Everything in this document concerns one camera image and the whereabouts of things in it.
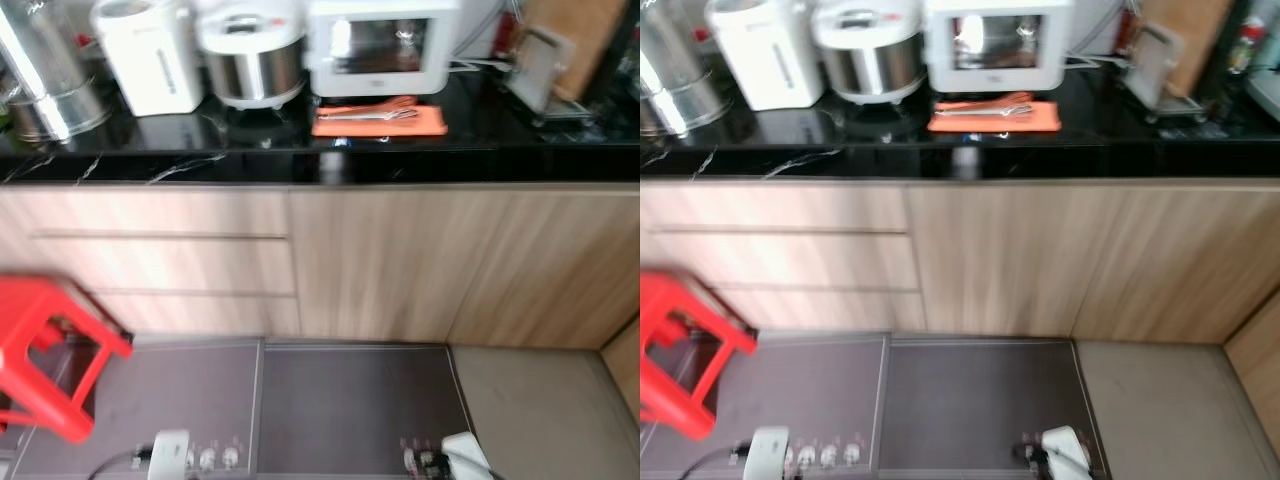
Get red plastic stool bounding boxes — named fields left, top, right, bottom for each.
left=640, top=268, right=758, bottom=441
left=0, top=272, right=134, bottom=444

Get steel tongs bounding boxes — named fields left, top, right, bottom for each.
left=320, top=109, right=419, bottom=123
left=938, top=106, right=1033, bottom=119

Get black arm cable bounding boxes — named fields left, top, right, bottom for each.
left=690, top=443, right=749, bottom=480
left=88, top=447, right=153, bottom=480

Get wooden side cabinet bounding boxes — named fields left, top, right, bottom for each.
left=1222, top=315, right=1280, bottom=431

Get wooden base cabinet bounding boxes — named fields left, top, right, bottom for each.
left=640, top=180, right=1280, bottom=346
left=0, top=183, right=641, bottom=351

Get white toaster oven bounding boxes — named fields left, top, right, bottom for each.
left=305, top=0, right=463, bottom=99
left=922, top=0, right=1076, bottom=96

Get metal wire board rack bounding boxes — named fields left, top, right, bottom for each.
left=535, top=95, right=601, bottom=126

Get orange cloth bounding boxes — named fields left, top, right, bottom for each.
left=927, top=100, right=1063, bottom=134
left=312, top=103, right=449, bottom=139

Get white electric thermo pot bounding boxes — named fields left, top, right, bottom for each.
left=705, top=0, right=826, bottom=113
left=90, top=0, right=206, bottom=118

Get beige floor mat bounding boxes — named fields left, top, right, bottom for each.
left=1075, top=340, right=1280, bottom=480
left=450, top=345, right=641, bottom=480

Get bottle with red label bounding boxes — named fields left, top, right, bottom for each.
left=1228, top=15, right=1266, bottom=76

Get dark brown floor mat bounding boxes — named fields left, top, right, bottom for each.
left=258, top=343, right=476, bottom=476
left=878, top=338, right=1106, bottom=476

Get tall shiny steel canister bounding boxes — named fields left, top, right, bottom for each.
left=0, top=0, right=113, bottom=143
left=640, top=0, right=729, bottom=139

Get grey floor mat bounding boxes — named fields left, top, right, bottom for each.
left=640, top=335, right=891, bottom=476
left=10, top=338, right=266, bottom=476

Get steel and white rice cooker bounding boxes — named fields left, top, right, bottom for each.
left=195, top=0, right=309, bottom=111
left=812, top=0, right=929, bottom=106

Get wooden cutting board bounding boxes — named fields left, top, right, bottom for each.
left=1140, top=0, right=1236, bottom=98
left=520, top=0, right=631, bottom=101

